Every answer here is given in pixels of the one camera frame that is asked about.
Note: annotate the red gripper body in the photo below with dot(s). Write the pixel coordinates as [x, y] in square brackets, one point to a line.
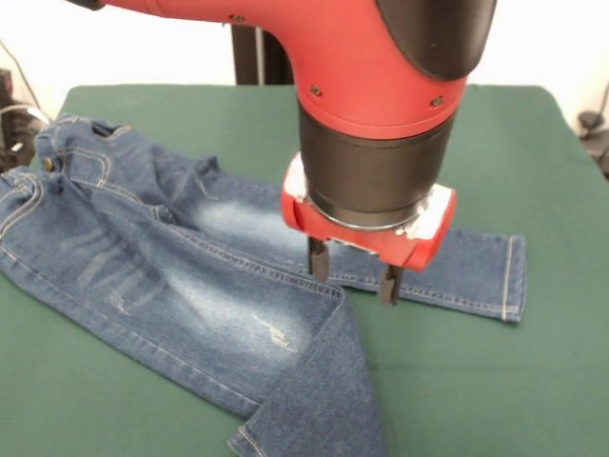
[361, 243]

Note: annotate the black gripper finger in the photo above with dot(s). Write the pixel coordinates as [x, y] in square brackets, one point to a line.
[390, 285]
[319, 259]

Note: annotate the blue denim jeans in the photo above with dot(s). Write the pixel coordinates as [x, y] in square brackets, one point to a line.
[190, 285]

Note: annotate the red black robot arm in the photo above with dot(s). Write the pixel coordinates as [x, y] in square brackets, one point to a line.
[371, 95]

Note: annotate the dark green table cloth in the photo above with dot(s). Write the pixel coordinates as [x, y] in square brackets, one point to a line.
[499, 371]

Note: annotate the black floor equipment pile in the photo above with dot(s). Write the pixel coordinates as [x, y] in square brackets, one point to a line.
[14, 128]

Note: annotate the small black box device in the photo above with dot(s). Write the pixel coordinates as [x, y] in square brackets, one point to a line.
[5, 85]

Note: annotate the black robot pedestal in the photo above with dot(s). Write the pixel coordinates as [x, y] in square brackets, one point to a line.
[252, 57]

